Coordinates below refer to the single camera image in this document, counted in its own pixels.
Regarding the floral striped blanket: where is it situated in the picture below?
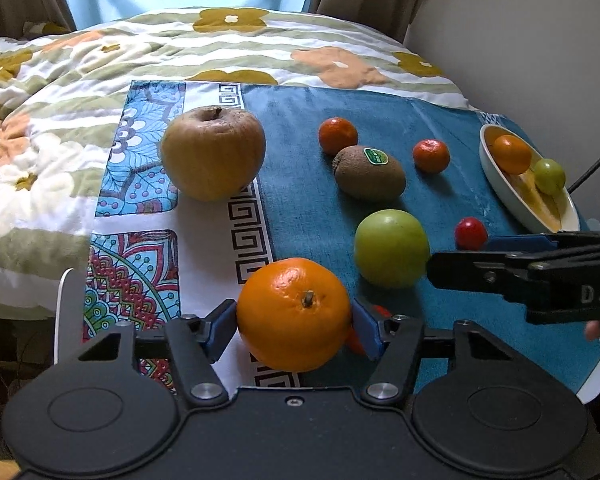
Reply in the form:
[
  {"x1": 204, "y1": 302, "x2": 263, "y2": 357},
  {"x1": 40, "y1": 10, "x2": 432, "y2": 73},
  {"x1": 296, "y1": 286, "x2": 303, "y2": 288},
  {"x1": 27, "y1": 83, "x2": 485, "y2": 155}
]
[{"x1": 0, "y1": 7, "x2": 472, "y2": 311}]

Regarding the black cable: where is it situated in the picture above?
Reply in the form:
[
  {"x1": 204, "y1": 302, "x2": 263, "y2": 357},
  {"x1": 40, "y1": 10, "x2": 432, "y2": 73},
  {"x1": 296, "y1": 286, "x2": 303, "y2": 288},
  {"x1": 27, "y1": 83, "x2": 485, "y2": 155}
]
[{"x1": 566, "y1": 139, "x2": 600, "y2": 194}]

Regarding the mustard floral pillow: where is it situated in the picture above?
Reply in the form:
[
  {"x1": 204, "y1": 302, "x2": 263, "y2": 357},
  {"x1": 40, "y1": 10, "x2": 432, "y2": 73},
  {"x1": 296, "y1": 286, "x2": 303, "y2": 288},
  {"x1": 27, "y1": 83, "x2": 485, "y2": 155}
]
[{"x1": 22, "y1": 20, "x2": 74, "y2": 37}]

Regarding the yellow banana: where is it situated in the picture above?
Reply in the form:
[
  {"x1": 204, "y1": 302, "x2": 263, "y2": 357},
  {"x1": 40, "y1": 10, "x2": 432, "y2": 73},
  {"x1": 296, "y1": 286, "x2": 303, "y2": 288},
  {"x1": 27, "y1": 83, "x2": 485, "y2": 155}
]
[{"x1": 504, "y1": 169, "x2": 565, "y2": 229}]

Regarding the kiwi with green sticker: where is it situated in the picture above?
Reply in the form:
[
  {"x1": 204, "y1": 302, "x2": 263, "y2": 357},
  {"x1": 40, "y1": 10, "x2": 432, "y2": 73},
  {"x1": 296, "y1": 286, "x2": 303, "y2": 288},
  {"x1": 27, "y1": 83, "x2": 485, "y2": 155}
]
[{"x1": 332, "y1": 145, "x2": 407, "y2": 201}]

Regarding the blue patterned cloth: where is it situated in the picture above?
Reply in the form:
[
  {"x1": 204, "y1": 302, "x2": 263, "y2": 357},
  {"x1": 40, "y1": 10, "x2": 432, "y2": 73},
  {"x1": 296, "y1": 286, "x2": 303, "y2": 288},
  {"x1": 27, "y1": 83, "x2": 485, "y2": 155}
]
[{"x1": 82, "y1": 80, "x2": 600, "y2": 403}]

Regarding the brown apple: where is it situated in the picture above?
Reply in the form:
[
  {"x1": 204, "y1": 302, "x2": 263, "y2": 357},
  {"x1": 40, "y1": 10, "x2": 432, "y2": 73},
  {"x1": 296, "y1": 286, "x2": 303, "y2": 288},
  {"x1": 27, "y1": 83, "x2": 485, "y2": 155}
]
[{"x1": 160, "y1": 105, "x2": 267, "y2": 202}]

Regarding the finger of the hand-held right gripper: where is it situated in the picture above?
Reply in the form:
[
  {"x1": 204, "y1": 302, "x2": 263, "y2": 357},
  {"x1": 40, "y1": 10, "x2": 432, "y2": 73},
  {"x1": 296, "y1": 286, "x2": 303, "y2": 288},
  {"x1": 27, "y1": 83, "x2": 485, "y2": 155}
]
[
  {"x1": 485, "y1": 231, "x2": 600, "y2": 252},
  {"x1": 426, "y1": 251, "x2": 531, "y2": 302}
]

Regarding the cream ceramic bowl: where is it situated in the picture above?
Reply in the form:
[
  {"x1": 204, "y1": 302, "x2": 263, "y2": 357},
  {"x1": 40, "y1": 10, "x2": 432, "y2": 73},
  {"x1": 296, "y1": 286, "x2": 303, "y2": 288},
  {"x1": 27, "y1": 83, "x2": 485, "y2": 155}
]
[{"x1": 480, "y1": 124, "x2": 580, "y2": 234}]

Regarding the green grape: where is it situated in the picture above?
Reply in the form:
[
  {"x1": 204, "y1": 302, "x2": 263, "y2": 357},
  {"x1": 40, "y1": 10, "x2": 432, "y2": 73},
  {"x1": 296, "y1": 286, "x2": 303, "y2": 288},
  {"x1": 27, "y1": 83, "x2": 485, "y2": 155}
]
[{"x1": 532, "y1": 158, "x2": 567, "y2": 196}]

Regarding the red cherry tomato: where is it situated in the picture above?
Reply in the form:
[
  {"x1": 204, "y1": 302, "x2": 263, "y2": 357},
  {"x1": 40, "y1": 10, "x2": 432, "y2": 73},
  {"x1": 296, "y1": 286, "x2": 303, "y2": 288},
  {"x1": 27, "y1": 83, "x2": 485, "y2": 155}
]
[{"x1": 454, "y1": 216, "x2": 489, "y2": 251}]

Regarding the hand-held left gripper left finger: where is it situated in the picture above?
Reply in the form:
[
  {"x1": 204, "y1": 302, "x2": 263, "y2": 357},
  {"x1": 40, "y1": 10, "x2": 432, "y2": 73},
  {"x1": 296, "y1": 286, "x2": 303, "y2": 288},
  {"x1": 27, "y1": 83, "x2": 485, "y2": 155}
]
[{"x1": 77, "y1": 299, "x2": 238, "y2": 407}]

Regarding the green apple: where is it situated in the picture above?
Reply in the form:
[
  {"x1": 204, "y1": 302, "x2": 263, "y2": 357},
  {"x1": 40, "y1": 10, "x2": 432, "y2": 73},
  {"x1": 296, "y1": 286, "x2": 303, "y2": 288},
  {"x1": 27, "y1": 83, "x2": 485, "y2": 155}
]
[{"x1": 354, "y1": 209, "x2": 431, "y2": 288}]

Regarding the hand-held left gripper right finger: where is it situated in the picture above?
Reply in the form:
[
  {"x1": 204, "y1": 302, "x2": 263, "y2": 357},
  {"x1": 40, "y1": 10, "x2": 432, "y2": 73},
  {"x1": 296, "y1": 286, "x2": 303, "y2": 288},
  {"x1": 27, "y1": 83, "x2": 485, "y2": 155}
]
[{"x1": 352, "y1": 299, "x2": 513, "y2": 405}]

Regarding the large orange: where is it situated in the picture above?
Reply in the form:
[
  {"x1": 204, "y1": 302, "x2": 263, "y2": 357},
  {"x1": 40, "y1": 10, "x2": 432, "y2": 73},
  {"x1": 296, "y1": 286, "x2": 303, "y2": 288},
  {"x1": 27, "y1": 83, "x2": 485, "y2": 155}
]
[{"x1": 236, "y1": 257, "x2": 353, "y2": 373}]

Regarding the small orange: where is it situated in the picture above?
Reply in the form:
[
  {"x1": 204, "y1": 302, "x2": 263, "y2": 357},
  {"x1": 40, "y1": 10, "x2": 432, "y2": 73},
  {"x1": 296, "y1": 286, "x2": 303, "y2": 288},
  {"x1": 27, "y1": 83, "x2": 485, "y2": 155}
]
[{"x1": 494, "y1": 134, "x2": 533, "y2": 175}]

